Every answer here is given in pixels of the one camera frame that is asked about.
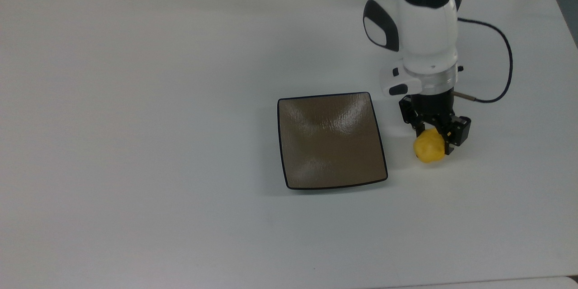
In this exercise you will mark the yellow lemon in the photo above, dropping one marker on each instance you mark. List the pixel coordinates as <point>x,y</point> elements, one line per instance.
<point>429,146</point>

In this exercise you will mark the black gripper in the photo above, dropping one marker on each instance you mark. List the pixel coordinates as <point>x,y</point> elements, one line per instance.
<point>433,104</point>

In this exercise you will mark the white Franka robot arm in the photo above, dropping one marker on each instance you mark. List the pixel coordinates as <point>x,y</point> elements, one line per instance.
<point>426,27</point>

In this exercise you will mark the brown square ceramic plate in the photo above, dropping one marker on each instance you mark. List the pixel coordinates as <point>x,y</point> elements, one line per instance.
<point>332,140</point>

